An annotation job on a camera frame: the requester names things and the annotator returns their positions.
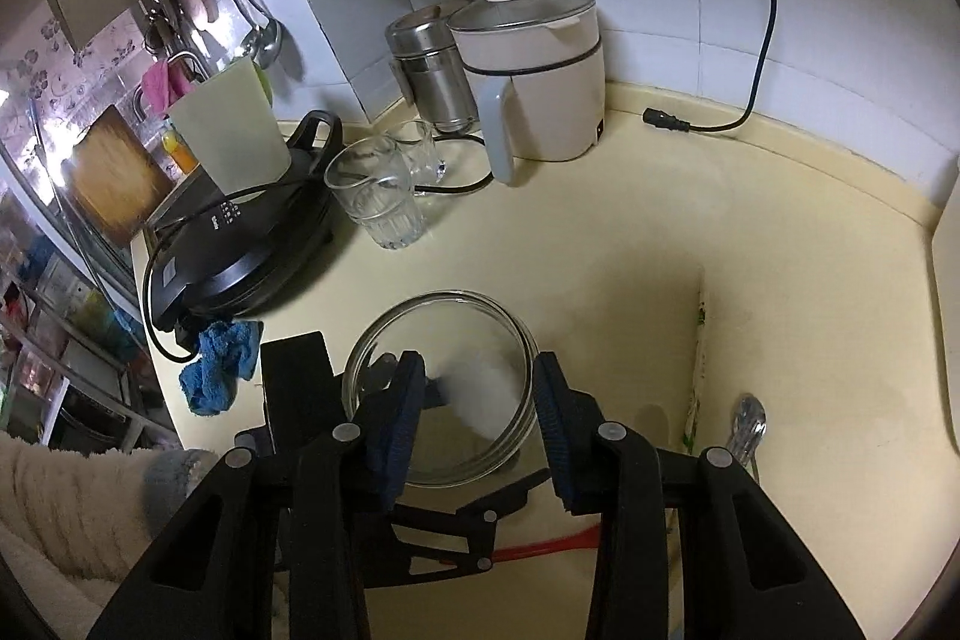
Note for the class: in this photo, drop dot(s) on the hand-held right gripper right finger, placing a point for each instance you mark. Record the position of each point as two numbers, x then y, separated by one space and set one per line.
555 437

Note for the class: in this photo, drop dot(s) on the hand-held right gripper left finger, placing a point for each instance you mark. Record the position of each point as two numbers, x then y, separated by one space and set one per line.
397 437

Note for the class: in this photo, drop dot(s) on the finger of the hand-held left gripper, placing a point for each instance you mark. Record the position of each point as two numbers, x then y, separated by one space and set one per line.
296 385
472 527

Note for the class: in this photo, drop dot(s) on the clear glass jar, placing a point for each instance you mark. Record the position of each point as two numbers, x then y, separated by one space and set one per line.
465 325

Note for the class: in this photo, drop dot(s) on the person's left forearm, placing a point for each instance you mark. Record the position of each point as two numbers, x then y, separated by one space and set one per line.
67 520

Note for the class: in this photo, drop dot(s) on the blue cloth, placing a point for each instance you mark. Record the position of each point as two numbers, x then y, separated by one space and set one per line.
217 370

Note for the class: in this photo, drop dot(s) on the black electric griddle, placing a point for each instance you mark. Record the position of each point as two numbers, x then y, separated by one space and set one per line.
247 250

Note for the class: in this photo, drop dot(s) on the large ribbed glass tumbler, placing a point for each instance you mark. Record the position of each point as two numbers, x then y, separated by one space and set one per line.
375 212

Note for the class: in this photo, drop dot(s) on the metal spoon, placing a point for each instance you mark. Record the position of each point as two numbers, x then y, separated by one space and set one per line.
746 422

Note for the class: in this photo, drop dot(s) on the storage shelf rack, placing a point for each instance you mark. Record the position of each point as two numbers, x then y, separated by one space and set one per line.
67 325

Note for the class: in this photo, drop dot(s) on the pale green plastic container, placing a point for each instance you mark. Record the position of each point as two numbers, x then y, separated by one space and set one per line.
225 138

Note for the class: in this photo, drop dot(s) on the orange bottle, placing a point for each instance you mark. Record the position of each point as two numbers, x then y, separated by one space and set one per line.
180 153

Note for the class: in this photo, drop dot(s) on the small glass tumbler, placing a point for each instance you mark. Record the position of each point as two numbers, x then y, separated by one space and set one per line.
427 153

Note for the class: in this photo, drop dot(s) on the wooden cutting board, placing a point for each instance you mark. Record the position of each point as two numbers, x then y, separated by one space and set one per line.
120 175

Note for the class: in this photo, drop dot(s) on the pink cloth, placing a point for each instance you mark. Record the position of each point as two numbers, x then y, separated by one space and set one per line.
161 85

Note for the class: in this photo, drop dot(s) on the stainless steel container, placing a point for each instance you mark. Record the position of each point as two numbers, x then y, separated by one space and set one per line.
435 85

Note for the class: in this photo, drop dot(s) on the white electric kettle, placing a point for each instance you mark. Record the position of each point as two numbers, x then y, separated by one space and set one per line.
547 100

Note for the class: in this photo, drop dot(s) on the white appliance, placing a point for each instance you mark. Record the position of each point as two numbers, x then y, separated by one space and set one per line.
946 265

